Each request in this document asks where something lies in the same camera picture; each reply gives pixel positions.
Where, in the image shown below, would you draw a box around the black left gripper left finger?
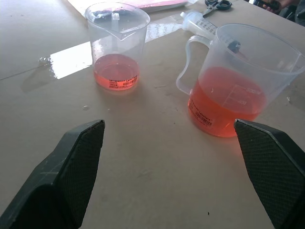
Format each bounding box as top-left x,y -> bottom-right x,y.
0,119 -> 106,229

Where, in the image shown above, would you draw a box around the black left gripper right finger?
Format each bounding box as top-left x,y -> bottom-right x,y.
234,118 -> 305,229

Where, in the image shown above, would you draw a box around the large clear plastic syringe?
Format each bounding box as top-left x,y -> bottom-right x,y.
179,11 -> 242,53

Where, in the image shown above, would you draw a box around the person's hand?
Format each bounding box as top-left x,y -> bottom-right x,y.
265,0 -> 297,13

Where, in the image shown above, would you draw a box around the small clear plastic beaker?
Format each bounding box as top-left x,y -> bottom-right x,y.
84,2 -> 151,91

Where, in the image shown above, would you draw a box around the black object in hand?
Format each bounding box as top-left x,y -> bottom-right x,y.
252,0 -> 280,10

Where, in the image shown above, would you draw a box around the white and pink paper stack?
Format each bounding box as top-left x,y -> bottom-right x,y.
66,0 -> 191,13

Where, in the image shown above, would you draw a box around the large handled measuring jug red liquid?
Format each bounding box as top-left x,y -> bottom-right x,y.
175,23 -> 305,138

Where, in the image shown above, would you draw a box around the black handled scissors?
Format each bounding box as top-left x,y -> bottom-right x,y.
202,0 -> 233,17

